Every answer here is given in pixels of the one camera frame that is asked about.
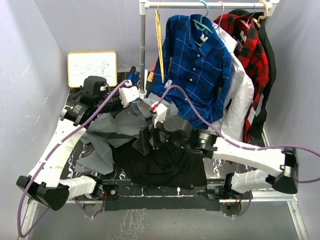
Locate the blue stapler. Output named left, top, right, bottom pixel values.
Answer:
left=127, top=66, right=138, bottom=86

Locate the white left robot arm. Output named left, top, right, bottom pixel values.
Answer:
left=16, top=80, right=132, bottom=216

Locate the blue plaid shirt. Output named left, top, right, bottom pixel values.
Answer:
left=148, top=14, right=232, bottom=129

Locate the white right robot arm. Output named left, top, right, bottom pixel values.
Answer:
left=132, top=115, right=299, bottom=200

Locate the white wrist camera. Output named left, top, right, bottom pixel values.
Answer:
left=150, top=101, right=168, bottom=128
left=118, top=79, right=140, bottom=108

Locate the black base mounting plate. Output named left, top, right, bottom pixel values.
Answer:
left=74, top=179, right=253, bottom=213

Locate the beige wooden hanger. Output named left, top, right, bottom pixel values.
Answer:
left=251, top=0, right=269, bottom=28

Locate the yellow plastic hanger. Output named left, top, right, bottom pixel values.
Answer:
left=155, top=8, right=165, bottom=83

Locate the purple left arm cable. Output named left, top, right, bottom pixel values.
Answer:
left=17, top=79, right=133, bottom=238

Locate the aluminium frame rail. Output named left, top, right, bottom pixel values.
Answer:
left=17, top=129, right=310, bottom=240

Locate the grey shirt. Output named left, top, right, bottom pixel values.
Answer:
left=74, top=96, right=180, bottom=176

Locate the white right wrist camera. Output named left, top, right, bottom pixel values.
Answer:
left=150, top=101, right=168, bottom=128

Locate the black shirt on table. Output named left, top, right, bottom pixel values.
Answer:
left=110, top=139, right=207, bottom=190

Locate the white shirt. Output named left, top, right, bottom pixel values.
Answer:
left=212, top=23, right=254, bottom=142

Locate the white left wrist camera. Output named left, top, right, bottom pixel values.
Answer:
left=118, top=79, right=140, bottom=108

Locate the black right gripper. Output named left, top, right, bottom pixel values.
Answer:
left=133, top=113, right=189, bottom=155

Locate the teal plastic hanger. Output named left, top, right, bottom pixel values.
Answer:
left=192, top=0, right=213, bottom=43

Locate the pink hanger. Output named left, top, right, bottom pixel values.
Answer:
left=217, top=0, right=227, bottom=43

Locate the orange small object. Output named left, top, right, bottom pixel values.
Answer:
left=147, top=71, right=154, bottom=83

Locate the yellow framed whiteboard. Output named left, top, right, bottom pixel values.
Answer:
left=67, top=51, right=118, bottom=88

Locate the black hanging garment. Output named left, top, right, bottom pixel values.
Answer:
left=228, top=9, right=277, bottom=142

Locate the red black plaid shirt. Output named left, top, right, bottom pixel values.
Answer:
left=213, top=13, right=269, bottom=143

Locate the metal clothes rack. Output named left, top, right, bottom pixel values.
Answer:
left=138, top=0, right=279, bottom=98

